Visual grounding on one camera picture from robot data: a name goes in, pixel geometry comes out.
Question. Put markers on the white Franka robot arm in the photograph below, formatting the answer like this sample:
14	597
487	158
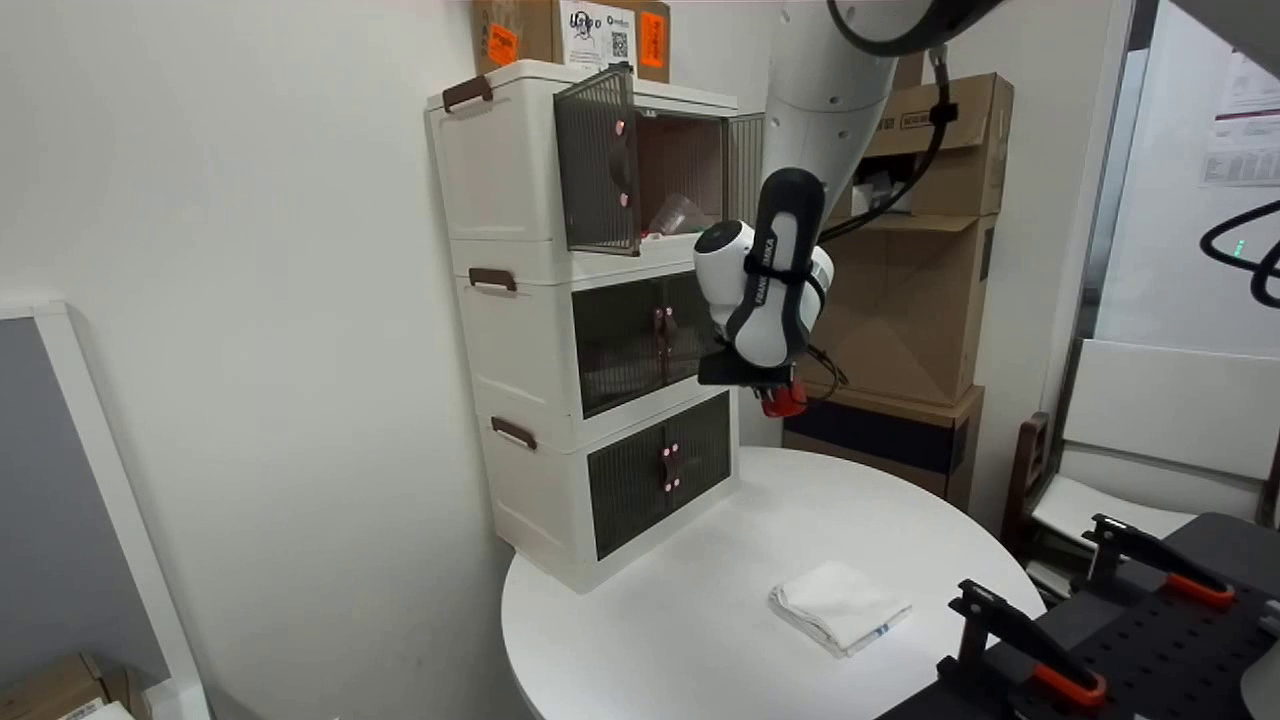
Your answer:
824	94

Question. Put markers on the black red clamp tool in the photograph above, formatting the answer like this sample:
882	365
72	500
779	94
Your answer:
1175	664

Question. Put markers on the open shallow cardboard box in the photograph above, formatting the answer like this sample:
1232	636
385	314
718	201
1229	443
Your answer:
52	687

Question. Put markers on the white three-tier storage cabinet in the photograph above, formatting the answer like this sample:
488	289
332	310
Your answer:
506	186

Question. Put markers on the white board panel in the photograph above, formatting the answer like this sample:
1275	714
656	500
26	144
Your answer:
1175	402

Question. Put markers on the glass panel with dark frame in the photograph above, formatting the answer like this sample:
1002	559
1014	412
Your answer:
1161	163

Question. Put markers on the translucent plastic container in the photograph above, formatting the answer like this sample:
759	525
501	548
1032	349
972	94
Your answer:
677	222

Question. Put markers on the grey partition with white frame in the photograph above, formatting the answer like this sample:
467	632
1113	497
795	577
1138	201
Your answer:
52	466

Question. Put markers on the cardboard box with orange stickers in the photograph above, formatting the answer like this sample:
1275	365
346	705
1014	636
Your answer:
535	24

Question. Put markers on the printed cardboard box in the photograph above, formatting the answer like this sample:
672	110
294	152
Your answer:
981	134

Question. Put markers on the printed paper poster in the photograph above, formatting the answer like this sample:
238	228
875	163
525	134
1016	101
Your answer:
1253	122

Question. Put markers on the large plain cardboard box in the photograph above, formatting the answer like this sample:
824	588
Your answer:
904	306

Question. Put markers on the white folded cloth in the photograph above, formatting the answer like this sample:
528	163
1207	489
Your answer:
842	605

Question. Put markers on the dark brown wooden frame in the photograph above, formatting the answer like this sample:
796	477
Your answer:
1026	466

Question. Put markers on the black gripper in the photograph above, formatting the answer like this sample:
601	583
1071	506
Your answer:
767	371

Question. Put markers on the cardboard box with black band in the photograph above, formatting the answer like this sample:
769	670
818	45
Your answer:
865	437

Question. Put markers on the smoky translucent cabinet door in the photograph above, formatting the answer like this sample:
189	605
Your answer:
701	454
595	163
677	340
627	497
614	345
746	163

